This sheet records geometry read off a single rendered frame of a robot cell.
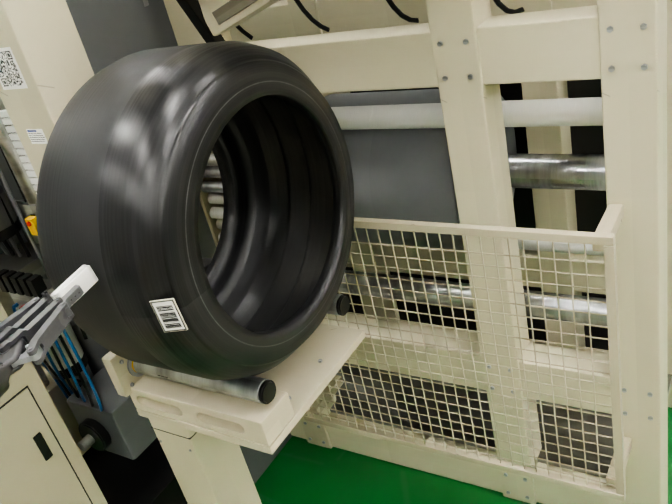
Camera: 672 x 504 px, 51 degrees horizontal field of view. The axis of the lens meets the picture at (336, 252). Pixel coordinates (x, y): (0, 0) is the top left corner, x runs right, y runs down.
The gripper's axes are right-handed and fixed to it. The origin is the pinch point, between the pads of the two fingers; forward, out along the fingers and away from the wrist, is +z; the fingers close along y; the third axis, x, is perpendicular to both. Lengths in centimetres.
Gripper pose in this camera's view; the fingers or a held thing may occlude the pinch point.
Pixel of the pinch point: (75, 287)
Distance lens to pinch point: 111.7
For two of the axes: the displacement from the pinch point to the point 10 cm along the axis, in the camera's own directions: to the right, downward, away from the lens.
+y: -8.4, -0.8, 5.4
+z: 4.6, -6.2, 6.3
